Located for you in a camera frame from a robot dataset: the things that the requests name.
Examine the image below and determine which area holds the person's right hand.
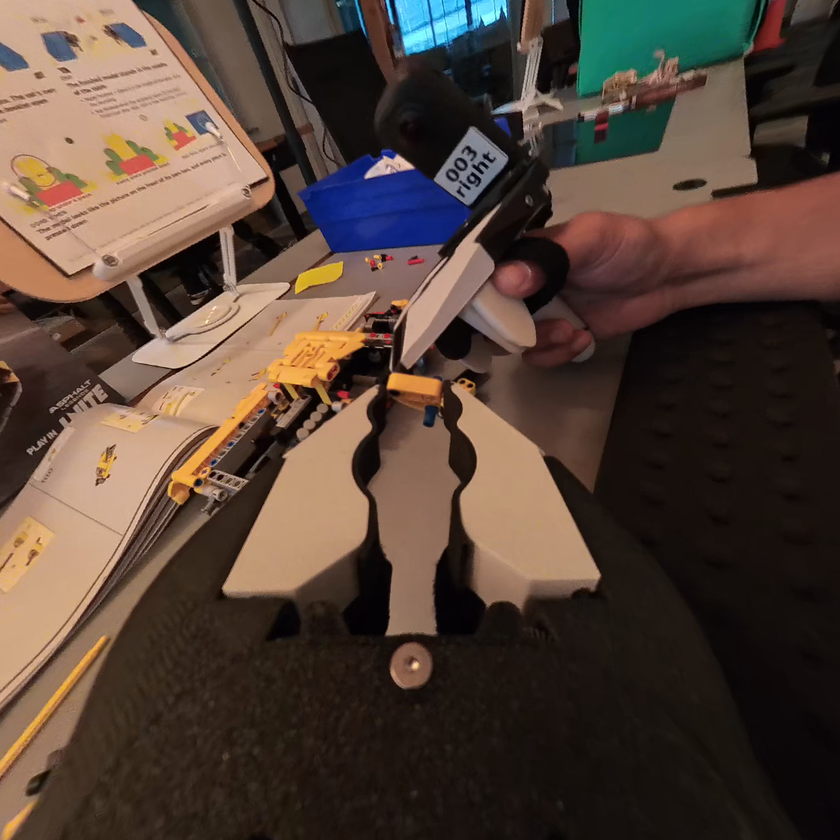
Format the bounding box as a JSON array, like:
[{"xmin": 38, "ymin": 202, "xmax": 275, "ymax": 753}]
[{"xmin": 489, "ymin": 213, "xmax": 665, "ymax": 365}]

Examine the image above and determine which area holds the black toy set box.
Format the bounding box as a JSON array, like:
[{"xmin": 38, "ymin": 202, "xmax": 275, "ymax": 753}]
[{"xmin": 0, "ymin": 357, "xmax": 126, "ymax": 506}]

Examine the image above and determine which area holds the yellow paper sheet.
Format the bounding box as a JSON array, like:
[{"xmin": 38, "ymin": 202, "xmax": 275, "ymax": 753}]
[{"xmin": 295, "ymin": 261, "xmax": 345, "ymax": 294}]

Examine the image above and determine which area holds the white clipboard stand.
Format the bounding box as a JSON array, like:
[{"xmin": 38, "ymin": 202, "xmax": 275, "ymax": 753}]
[{"xmin": 92, "ymin": 184, "xmax": 291, "ymax": 368}]

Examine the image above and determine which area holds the dark flat panel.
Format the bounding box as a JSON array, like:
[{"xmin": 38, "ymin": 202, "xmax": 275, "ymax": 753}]
[{"xmin": 285, "ymin": 29, "xmax": 395, "ymax": 165}]

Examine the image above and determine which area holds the grey desk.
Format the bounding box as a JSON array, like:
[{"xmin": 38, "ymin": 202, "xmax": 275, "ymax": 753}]
[{"xmin": 0, "ymin": 246, "xmax": 634, "ymax": 840}]

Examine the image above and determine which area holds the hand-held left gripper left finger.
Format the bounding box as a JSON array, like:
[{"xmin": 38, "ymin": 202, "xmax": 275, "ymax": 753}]
[{"xmin": 223, "ymin": 386, "xmax": 388, "ymax": 601}]

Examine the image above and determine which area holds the crumpled white paper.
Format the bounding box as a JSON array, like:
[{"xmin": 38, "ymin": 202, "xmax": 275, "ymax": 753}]
[{"xmin": 364, "ymin": 150, "xmax": 416, "ymax": 179}]

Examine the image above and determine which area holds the wall window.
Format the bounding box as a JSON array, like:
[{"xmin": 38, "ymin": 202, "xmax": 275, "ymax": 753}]
[{"xmin": 390, "ymin": 0, "xmax": 513, "ymax": 56}]

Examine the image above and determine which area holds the dark red flat box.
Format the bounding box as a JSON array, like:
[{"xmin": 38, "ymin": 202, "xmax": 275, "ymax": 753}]
[{"xmin": 577, "ymin": 69, "xmax": 710, "ymax": 126}]

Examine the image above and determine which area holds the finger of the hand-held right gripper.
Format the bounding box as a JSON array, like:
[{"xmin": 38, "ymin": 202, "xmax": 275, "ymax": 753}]
[
  {"xmin": 398, "ymin": 225, "xmax": 497, "ymax": 371},
  {"xmin": 390, "ymin": 305, "xmax": 412, "ymax": 375}
]

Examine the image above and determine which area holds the small tan figurine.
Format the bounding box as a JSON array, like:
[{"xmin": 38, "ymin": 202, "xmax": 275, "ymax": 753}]
[{"xmin": 600, "ymin": 49, "xmax": 683, "ymax": 99}]

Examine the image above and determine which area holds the thin yellow bar piece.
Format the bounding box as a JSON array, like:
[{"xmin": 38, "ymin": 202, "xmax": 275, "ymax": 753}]
[{"xmin": 0, "ymin": 635, "xmax": 109, "ymax": 778}]

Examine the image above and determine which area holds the green sheet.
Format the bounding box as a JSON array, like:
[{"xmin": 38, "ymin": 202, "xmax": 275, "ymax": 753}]
[{"xmin": 574, "ymin": 0, "xmax": 765, "ymax": 165}]

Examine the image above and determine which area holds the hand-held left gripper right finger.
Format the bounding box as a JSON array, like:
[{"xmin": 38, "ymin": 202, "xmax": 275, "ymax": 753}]
[{"xmin": 444, "ymin": 381, "xmax": 601, "ymax": 599}]

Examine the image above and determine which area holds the instruction booklet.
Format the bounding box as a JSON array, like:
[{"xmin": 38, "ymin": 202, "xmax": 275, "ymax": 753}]
[{"xmin": 0, "ymin": 292, "xmax": 378, "ymax": 710}]

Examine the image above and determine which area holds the blue plastic bin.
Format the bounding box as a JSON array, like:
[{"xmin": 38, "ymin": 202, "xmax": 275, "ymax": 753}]
[{"xmin": 298, "ymin": 154, "xmax": 470, "ymax": 253}]

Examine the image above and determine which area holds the yellow toy car model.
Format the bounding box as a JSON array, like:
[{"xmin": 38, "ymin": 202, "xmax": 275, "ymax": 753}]
[{"xmin": 167, "ymin": 298, "xmax": 473, "ymax": 513}]

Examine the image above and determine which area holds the grey side table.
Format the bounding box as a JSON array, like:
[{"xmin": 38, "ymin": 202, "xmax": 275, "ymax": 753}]
[{"xmin": 545, "ymin": 59, "xmax": 759, "ymax": 221}]

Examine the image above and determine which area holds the person's right forearm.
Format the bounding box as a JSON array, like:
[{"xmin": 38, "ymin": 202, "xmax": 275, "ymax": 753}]
[{"xmin": 650, "ymin": 174, "xmax": 840, "ymax": 309}]

